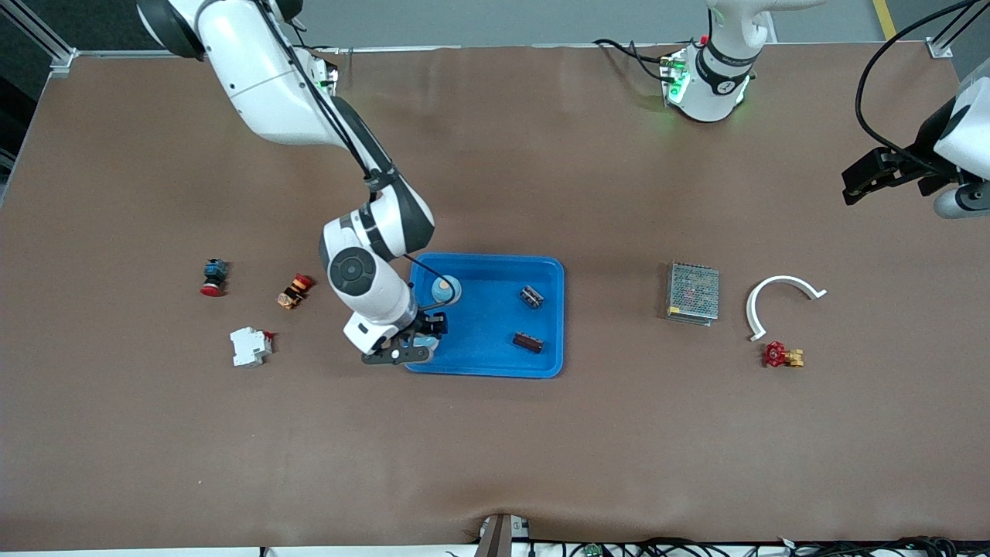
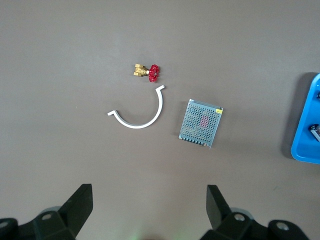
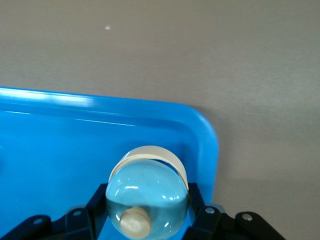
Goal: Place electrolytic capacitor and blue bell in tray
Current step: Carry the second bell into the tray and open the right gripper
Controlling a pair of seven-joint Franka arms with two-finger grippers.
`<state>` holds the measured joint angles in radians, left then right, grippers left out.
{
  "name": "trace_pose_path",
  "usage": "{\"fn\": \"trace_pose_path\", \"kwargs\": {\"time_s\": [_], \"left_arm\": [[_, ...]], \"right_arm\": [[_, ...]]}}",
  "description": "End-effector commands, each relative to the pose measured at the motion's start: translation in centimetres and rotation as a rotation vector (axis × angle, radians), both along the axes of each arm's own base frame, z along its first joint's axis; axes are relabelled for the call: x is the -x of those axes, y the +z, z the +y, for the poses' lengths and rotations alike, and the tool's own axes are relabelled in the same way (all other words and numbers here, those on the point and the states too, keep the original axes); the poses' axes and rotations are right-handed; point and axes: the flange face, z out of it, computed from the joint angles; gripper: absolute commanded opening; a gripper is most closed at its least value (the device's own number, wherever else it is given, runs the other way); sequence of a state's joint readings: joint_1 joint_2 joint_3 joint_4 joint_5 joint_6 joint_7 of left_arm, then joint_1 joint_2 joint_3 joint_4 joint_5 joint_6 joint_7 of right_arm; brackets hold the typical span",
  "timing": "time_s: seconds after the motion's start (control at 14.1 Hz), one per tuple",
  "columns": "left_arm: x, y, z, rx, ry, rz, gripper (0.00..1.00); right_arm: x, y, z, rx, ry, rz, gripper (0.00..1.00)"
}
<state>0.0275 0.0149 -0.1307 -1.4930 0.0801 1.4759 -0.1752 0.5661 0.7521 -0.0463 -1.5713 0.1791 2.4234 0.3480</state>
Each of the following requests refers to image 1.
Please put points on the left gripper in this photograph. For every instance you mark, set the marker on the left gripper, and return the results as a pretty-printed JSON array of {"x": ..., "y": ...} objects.
[{"x": 917, "y": 172}]

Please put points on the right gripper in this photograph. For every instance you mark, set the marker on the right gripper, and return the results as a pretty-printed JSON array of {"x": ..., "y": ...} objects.
[{"x": 430, "y": 324}]

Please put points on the blue dome call bell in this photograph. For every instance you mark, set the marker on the blue dome call bell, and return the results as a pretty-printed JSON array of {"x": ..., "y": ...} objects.
[
  {"x": 450, "y": 294},
  {"x": 428, "y": 342}
]

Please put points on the dark brown capacitor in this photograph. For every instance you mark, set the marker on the dark brown capacitor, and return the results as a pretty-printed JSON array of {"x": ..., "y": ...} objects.
[{"x": 528, "y": 343}]

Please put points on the grey black electrolytic capacitor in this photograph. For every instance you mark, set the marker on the grey black electrolytic capacitor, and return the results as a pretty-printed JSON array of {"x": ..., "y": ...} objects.
[{"x": 531, "y": 297}]

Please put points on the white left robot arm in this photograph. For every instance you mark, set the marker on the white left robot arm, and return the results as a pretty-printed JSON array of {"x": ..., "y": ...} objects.
[{"x": 715, "y": 77}]

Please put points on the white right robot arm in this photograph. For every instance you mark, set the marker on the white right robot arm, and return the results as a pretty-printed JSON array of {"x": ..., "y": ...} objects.
[{"x": 263, "y": 77}]

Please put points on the blue plastic tray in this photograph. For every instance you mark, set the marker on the blue plastic tray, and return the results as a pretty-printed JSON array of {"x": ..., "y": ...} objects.
[{"x": 495, "y": 325}]

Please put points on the orange black emergency stop button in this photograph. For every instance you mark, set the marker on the orange black emergency stop button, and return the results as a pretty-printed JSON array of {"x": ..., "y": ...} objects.
[{"x": 294, "y": 292}]

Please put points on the white circuit breaker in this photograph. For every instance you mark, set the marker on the white circuit breaker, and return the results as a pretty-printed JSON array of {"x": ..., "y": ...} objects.
[{"x": 249, "y": 348}]

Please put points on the white curved plastic clamp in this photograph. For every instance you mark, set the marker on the white curved plastic clamp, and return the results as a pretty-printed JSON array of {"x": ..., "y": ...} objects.
[{"x": 750, "y": 309}]

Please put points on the metal mesh power supply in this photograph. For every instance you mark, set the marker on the metal mesh power supply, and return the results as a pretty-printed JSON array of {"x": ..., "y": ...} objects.
[{"x": 694, "y": 292}]

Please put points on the aluminium frame rail corner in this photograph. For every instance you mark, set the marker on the aluminium frame rail corner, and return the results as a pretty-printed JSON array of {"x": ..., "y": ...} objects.
[
  {"x": 938, "y": 49},
  {"x": 63, "y": 62}
]

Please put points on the red mushroom push button switch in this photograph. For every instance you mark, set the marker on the red mushroom push button switch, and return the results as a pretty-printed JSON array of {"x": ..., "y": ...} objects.
[{"x": 214, "y": 272}]

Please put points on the grey metal mount bracket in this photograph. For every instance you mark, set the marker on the grey metal mount bracket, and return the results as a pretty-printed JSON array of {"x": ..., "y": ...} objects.
[{"x": 501, "y": 538}]

